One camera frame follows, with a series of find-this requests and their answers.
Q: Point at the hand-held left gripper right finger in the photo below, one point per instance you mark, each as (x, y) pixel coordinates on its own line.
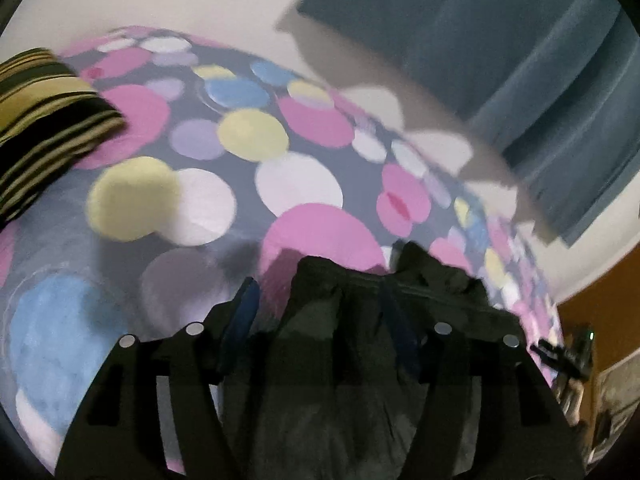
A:
(395, 320)

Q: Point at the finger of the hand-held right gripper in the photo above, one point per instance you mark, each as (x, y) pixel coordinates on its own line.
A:
(550, 352)

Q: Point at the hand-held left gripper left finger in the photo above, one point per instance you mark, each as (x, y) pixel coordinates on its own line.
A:
(245, 310)

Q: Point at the black garment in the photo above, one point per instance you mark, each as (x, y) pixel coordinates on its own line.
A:
(320, 360)

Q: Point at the wooden door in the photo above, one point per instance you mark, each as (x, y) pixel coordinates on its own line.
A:
(610, 310)

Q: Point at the dotted bedspread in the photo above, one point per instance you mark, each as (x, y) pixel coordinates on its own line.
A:
(200, 185)

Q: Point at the blue curtain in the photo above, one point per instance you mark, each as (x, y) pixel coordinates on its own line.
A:
(525, 85)

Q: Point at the striped pillow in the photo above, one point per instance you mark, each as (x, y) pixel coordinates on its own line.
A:
(45, 125)

